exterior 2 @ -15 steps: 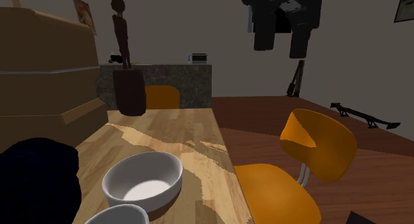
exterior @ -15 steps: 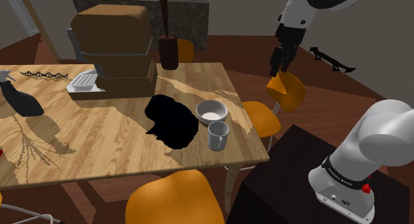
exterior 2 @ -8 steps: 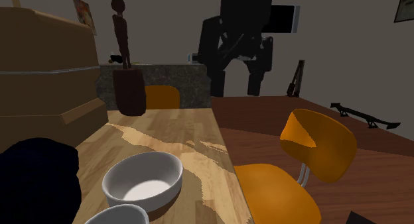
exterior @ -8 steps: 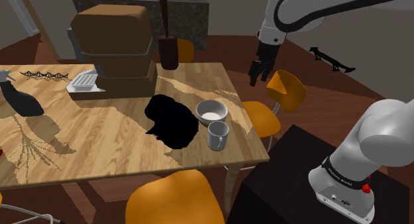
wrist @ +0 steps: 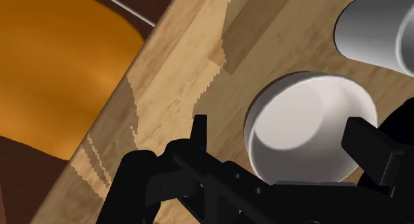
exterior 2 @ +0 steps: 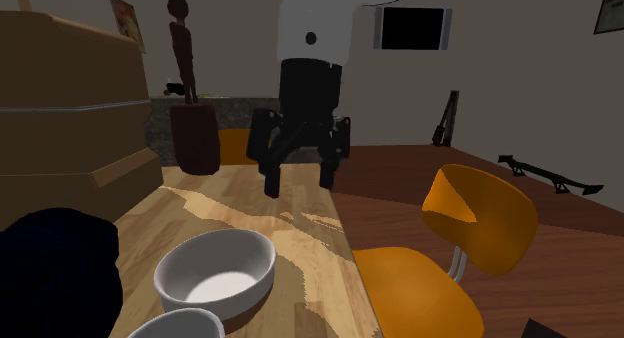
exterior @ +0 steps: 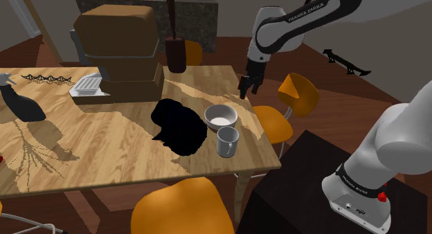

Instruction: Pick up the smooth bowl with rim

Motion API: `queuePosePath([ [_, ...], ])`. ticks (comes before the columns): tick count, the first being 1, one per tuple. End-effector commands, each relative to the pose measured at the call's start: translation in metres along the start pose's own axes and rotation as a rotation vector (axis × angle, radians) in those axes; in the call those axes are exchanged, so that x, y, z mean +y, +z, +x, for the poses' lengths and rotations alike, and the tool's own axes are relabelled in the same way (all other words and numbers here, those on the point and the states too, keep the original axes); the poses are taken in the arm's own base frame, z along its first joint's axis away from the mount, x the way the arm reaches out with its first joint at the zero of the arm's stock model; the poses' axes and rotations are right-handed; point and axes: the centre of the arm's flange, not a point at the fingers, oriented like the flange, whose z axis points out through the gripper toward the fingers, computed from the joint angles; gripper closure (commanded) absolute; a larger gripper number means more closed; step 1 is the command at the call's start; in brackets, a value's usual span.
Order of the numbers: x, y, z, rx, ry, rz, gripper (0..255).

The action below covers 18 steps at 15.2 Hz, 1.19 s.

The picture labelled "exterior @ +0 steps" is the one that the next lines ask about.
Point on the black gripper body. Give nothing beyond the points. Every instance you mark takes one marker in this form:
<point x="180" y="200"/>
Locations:
<point x="255" y="70"/>

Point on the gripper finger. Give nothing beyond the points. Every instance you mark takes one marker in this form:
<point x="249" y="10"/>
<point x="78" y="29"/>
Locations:
<point x="243" y="85"/>
<point x="255" y="87"/>

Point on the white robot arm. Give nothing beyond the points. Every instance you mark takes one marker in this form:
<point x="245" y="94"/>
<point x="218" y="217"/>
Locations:
<point x="388" y="149"/>

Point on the grey bowl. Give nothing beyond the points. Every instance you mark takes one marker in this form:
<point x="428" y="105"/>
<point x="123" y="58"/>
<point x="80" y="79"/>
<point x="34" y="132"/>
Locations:
<point x="221" y="117"/>

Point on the orange chair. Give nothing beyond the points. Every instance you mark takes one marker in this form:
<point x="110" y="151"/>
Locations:
<point x="182" y="209"/>
<point x="273" y="123"/>
<point x="193" y="52"/>

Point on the grey mug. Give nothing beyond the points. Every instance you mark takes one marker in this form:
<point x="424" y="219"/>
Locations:
<point x="226" y="142"/>

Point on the black lumpy object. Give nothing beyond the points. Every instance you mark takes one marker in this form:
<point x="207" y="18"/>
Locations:
<point x="180" y="125"/>

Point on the black elongated figure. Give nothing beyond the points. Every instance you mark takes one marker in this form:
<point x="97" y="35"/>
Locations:
<point x="347" y="64"/>

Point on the dark robot stand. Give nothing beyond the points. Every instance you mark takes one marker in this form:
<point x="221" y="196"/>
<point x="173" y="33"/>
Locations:
<point x="290" y="189"/>

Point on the brown coffee machine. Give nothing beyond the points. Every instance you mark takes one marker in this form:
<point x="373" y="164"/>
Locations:
<point x="118" y="41"/>

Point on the light wooden table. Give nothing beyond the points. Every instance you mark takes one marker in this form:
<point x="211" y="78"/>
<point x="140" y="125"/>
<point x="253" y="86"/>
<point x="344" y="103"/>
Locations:
<point x="111" y="142"/>

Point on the black bridge figure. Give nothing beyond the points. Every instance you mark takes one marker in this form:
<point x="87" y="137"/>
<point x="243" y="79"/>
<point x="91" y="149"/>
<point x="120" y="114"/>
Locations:
<point x="47" y="78"/>

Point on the black spray bottle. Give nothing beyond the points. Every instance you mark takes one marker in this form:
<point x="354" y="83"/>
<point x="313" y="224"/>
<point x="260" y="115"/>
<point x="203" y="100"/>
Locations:
<point x="23" y="106"/>

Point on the metal-legged chair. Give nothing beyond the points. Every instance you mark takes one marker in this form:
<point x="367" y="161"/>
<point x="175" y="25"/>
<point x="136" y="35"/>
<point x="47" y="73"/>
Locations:
<point x="27" y="223"/>

